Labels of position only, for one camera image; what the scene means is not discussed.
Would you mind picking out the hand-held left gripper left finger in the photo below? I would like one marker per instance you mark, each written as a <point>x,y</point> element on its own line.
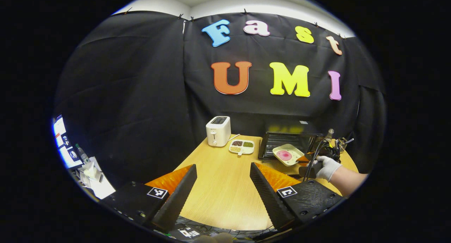
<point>178,199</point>

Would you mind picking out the white toaster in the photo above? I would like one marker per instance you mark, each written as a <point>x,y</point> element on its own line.
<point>218,132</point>

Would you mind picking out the computer monitor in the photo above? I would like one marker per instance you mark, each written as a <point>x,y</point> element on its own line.
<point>61,141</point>

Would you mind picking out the pale square plate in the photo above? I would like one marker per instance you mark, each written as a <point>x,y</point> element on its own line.
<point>294,153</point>

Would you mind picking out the green plastic bottle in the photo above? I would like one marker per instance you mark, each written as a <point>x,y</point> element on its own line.
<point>82,154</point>

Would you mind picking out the black backdrop cloth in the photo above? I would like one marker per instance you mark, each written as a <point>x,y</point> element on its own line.
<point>141,95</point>

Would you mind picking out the white paper pile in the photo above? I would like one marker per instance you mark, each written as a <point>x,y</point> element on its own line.
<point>97,183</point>

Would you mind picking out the clear glass bottle yellow label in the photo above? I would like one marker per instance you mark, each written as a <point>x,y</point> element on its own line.
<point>329,134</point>

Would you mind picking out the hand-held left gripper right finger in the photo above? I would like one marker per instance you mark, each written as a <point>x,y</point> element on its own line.
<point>269,197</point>

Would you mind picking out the black electric oven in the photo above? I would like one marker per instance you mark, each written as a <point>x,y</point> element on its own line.
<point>282,130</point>

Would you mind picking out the pink round food slice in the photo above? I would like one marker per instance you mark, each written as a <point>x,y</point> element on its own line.
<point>284,155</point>

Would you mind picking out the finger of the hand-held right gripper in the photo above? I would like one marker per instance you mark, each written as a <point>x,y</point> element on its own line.
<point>304,158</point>

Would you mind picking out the white divided bean tray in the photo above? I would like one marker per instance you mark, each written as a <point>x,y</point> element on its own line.
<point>241,147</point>

